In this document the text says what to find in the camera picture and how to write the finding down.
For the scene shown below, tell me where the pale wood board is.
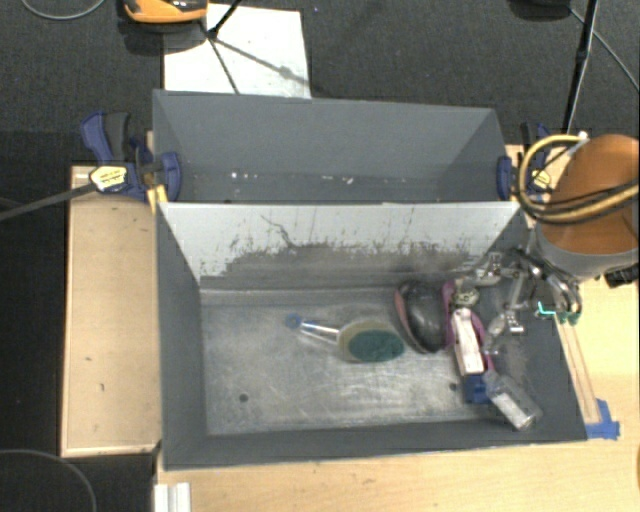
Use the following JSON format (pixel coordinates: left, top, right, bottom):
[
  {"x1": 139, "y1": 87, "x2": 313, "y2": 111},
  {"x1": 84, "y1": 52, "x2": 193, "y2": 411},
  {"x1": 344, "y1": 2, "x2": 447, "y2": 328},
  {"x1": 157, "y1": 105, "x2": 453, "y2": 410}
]
[{"x1": 59, "y1": 164, "x2": 164, "y2": 459}]

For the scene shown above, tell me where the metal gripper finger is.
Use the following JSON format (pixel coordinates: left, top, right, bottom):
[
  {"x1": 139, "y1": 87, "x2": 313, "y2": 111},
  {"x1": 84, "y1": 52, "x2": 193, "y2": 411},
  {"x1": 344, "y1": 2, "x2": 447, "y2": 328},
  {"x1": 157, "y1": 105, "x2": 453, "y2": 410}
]
[
  {"x1": 451, "y1": 277, "x2": 481, "y2": 309},
  {"x1": 485, "y1": 313, "x2": 526, "y2": 354}
]

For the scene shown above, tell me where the black oval computer mouse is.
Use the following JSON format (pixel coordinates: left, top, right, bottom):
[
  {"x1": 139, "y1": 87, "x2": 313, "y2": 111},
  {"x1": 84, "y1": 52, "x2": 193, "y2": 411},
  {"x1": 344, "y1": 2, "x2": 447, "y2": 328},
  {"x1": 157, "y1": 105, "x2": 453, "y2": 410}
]
[{"x1": 403, "y1": 282, "x2": 447, "y2": 354}]

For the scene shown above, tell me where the green round scrubber clear handle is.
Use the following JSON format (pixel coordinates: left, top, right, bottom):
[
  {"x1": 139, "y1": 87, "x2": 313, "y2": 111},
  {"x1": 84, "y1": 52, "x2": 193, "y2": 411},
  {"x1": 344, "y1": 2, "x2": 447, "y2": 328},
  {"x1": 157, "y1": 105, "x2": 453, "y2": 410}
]
[{"x1": 284, "y1": 312, "x2": 406, "y2": 364}]

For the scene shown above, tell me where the grey metal bin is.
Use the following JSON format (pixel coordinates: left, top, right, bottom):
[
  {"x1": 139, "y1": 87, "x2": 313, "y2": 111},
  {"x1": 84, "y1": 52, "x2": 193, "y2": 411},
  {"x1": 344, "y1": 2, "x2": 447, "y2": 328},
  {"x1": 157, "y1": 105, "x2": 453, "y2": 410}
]
[{"x1": 149, "y1": 88, "x2": 589, "y2": 471}]

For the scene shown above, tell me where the black cylinder on white bracket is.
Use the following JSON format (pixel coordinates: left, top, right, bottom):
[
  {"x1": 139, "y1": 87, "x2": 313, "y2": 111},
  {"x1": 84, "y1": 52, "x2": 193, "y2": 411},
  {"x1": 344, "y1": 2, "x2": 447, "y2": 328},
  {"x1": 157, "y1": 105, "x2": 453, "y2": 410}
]
[{"x1": 603, "y1": 263, "x2": 640, "y2": 289}]

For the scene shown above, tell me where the small blue box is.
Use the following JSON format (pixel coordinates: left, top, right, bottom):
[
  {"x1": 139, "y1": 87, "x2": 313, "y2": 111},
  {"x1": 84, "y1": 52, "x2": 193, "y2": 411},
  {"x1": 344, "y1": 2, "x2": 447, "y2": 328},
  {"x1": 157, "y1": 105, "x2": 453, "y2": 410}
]
[{"x1": 461, "y1": 372, "x2": 494, "y2": 405}]

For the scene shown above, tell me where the clear plastic bottle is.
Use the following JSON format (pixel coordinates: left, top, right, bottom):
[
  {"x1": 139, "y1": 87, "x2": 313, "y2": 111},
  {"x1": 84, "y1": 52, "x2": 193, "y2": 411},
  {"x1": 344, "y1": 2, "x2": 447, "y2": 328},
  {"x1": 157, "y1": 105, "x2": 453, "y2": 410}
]
[{"x1": 481, "y1": 369, "x2": 544, "y2": 432}]

